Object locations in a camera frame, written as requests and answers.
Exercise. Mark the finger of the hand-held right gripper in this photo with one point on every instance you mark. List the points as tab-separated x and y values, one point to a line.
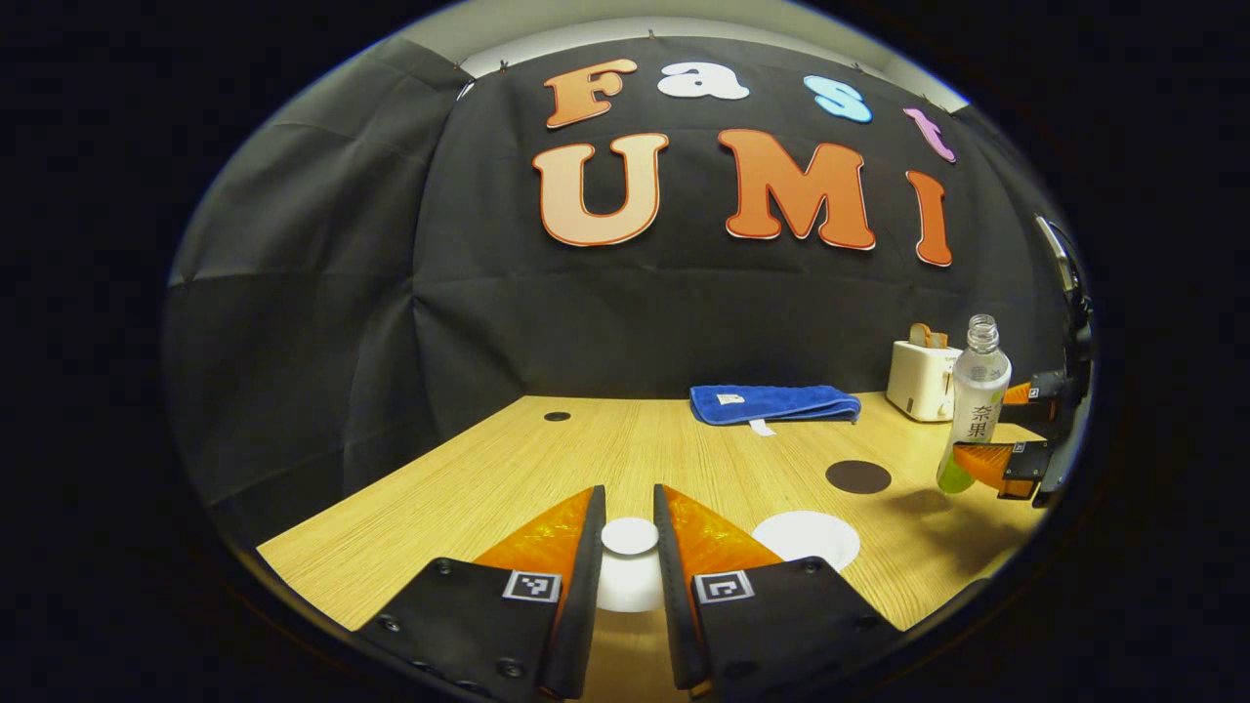
1047	395
1020	469

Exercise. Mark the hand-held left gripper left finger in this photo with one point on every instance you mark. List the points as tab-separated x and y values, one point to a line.
584	586

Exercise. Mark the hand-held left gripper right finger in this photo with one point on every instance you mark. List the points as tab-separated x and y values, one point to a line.
672	586

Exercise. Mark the white teacup lid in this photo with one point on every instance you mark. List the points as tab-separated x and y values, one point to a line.
630	576

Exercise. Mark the clear water bottle green label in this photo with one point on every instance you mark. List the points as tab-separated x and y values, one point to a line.
977	400

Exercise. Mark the dark brown round coaster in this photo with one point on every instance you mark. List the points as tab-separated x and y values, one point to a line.
858	476

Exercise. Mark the white toaster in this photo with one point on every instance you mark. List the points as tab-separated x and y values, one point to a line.
918	386

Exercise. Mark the blue towel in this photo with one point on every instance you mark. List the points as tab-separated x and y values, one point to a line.
771	402

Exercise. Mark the black backdrop cloth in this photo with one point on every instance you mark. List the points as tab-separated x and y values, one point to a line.
322	293

